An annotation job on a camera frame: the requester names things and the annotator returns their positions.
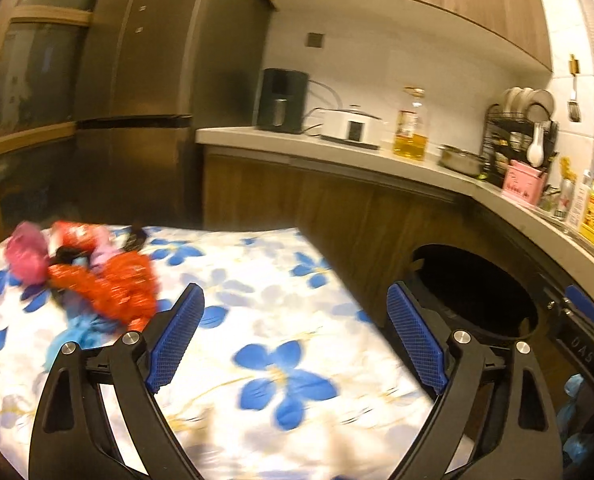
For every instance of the red paper cup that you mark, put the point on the red paper cup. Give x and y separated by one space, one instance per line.
77 234

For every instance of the black air fryer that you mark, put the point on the black air fryer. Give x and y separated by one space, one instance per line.
282 100

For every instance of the yellow knobby brush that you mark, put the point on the yellow knobby brush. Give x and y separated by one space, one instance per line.
567 167

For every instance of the purple plastic bag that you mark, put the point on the purple plastic bag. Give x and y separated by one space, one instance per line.
102 257

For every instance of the hanging metal spatula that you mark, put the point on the hanging metal spatula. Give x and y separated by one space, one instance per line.
574 110

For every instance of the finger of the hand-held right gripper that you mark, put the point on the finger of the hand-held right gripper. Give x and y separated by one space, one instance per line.
556 301
582 302

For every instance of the pink utensil holder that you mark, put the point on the pink utensil holder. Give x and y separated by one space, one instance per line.
523 185

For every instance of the grey kitchen countertop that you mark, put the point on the grey kitchen countertop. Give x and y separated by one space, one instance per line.
327 152

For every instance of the steel basin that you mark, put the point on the steel basin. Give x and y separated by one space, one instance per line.
461 162

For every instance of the pink plastic bag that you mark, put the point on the pink plastic bag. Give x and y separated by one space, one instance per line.
27 255

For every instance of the blue floral blanket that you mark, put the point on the blue floral blanket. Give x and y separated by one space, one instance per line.
277 310

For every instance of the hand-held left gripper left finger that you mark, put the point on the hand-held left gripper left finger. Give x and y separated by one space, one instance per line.
174 335

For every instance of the silver drink can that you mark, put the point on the silver drink can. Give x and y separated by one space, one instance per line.
566 200

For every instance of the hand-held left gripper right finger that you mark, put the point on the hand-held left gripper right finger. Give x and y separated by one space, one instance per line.
417 340

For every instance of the black round bin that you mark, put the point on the black round bin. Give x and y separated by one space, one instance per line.
477 290

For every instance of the wooden glass door cabinet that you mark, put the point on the wooden glass door cabinet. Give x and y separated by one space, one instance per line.
27 75

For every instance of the dark wall socket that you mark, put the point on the dark wall socket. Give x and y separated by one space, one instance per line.
315 40

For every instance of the dark steel refrigerator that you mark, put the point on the dark steel refrigerator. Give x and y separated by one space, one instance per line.
152 60

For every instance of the white slim bottle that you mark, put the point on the white slim bottle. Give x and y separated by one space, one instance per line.
578 205

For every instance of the white electric cooker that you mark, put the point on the white electric cooker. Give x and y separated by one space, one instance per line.
349 127

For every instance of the wooden base cabinets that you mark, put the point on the wooden base cabinets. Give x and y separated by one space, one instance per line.
287 195

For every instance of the person's right hand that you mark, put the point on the person's right hand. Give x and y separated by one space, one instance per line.
569 410

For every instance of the white plastic spoon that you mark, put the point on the white plastic spoon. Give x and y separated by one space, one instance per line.
536 152

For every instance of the dark rimmed white plate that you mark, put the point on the dark rimmed white plate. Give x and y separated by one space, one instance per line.
542 102

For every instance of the red foil wrapper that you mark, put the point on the red foil wrapper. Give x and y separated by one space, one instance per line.
117 290

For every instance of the cooking oil bottle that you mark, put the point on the cooking oil bottle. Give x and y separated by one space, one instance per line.
410 140

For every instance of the small black wrapper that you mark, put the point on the small black wrapper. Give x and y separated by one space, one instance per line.
136 239

